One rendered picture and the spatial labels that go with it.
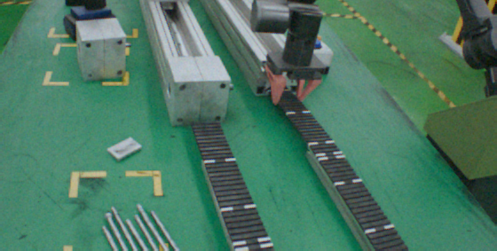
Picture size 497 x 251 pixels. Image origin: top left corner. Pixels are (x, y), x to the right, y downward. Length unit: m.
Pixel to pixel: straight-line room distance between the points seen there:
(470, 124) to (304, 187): 0.36
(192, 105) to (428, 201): 0.45
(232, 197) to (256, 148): 0.17
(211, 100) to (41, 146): 0.31
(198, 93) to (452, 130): 0.51
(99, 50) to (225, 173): 0.39
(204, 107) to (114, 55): 0.24
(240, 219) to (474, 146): 0.49
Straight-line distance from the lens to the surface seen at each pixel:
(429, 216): 0.76
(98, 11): 1.08
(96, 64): 0.90
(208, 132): 0.72
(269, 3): 0.76
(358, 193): 0.68
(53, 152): 0.74
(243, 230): 0.57
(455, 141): 0.91
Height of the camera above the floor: 1.25
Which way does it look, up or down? 33 degrees down
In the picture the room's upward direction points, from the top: 10 degrees clockwise
